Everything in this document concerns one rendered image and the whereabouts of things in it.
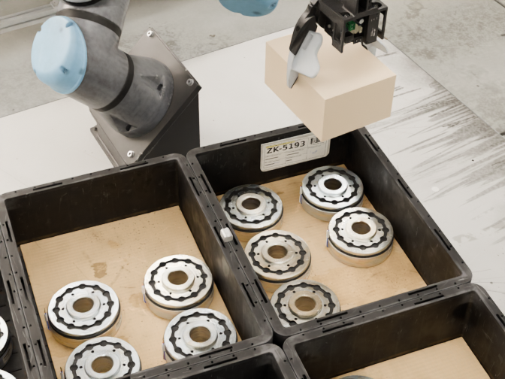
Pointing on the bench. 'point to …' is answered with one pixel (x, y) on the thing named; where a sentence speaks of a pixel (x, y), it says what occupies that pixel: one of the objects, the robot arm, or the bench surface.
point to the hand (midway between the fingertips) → (328, 71)
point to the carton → (333, 87)
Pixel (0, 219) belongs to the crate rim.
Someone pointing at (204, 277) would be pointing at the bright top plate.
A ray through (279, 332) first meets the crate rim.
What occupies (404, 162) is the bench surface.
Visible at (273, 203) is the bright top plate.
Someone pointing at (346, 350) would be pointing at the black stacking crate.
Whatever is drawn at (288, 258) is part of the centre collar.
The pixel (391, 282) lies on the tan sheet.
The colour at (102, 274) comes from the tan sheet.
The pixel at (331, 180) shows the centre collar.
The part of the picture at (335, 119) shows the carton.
